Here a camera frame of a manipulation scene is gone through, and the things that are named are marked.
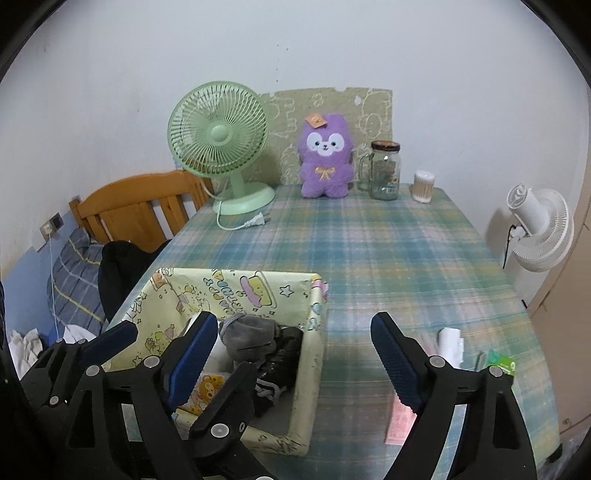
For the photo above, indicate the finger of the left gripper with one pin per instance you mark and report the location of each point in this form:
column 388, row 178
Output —
column 80, row 413
column 214, row 445

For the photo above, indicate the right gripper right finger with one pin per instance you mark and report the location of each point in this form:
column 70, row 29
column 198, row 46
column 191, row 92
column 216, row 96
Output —
column 494, row 441

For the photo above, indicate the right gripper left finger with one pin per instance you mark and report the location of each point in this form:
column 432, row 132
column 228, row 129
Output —
column 157, row 386

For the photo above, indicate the pink paper packet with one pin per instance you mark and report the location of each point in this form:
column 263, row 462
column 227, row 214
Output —
column 401, row 422

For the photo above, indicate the white crumpled cloth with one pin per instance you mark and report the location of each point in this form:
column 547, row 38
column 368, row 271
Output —
column 25, row 350

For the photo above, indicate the grey sock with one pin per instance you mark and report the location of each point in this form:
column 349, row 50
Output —
column 248, row 337

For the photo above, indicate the black clothing in box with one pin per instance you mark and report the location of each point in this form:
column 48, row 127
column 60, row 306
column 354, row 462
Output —
column 278, row 373

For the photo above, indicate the blue plaid bedding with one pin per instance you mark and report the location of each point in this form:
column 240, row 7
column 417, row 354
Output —
column 72, row 287

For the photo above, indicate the yellow cartoon storage box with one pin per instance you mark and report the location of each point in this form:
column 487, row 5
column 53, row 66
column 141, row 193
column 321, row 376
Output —
column 275, row 320

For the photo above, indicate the black chair back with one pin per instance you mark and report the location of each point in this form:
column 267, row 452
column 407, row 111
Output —
column 121, row 267

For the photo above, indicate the plaid tablecloth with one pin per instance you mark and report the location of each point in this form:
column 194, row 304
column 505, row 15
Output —
column 426, row 265

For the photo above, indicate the white standing fan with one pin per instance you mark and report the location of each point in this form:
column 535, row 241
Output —
column 544, row 232

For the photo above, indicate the cotton swab container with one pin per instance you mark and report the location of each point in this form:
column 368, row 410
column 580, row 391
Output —
column 423, row 186

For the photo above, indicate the green desk fan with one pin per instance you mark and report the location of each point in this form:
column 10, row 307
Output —
column 216, row 131

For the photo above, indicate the glass mason jar mug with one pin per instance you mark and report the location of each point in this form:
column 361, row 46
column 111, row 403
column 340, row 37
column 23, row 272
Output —
column 379, row 171

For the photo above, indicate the purple plush toy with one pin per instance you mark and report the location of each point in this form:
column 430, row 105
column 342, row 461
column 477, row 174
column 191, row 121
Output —
column 326, row 158

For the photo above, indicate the wall power outlet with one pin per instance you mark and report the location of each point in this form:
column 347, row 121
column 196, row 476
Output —
column 51, row 226

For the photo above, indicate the beige cartoon wall mat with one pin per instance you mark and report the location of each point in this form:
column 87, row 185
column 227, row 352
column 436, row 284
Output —
column 368, row 112

